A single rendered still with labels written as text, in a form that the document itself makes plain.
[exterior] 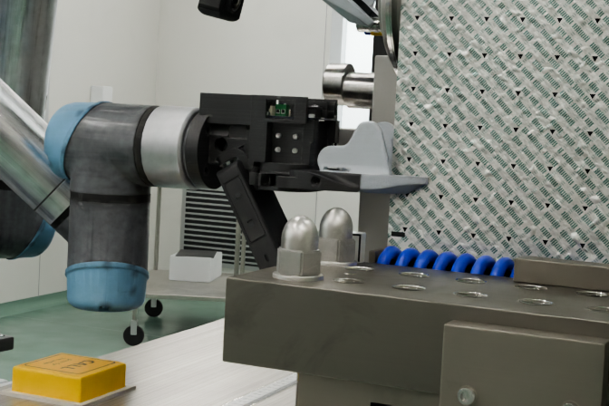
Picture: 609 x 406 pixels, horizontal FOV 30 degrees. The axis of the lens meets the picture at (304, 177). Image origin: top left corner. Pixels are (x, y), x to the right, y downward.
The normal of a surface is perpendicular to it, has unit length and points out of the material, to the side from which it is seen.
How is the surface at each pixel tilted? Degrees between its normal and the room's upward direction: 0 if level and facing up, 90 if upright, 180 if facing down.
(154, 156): 101
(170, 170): 118
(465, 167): 90
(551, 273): 90
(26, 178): 108
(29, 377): 90
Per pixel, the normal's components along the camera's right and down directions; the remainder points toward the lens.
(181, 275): -0.13, 0.04
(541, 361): -0.39, 0.03
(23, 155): 0.08, 0.12
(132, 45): 0.92, 0.07
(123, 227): 0.50, 0.07
